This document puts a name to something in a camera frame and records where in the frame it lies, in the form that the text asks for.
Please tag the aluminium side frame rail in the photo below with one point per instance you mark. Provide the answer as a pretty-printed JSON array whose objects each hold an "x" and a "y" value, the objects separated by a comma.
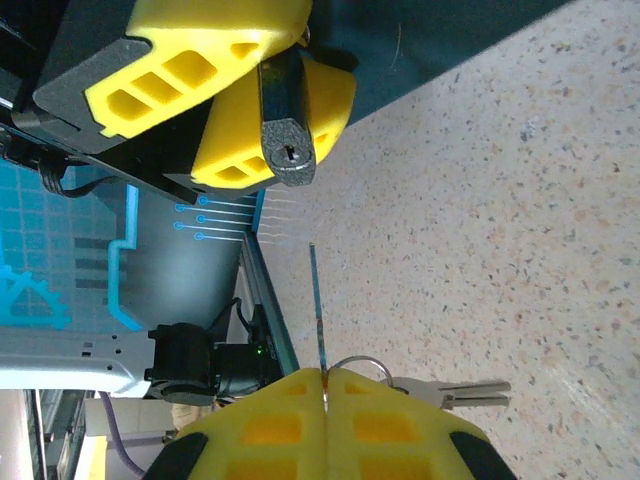
[{"x": 272, "y": 310}]

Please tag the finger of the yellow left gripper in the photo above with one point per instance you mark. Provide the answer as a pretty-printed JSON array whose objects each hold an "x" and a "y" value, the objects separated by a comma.
[
  {"x": 230, "y": 130},
  {"x": 220, "y": 30}
]

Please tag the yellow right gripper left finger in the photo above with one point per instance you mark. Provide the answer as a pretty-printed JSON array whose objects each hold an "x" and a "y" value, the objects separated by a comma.
[{"x": 270, "y": 430}]

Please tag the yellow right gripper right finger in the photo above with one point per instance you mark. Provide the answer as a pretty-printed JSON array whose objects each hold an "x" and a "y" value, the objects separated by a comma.
[{"x": 390, "y": 435}]

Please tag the black padlock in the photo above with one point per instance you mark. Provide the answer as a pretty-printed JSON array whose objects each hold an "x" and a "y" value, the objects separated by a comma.
[{"x": 286, "y": 135}]

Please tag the silver spare key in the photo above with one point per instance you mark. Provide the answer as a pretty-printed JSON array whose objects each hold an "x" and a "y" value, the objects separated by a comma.
[
  {"x": 475, "y": 386},
  {"x": 480, "y": 401}
]

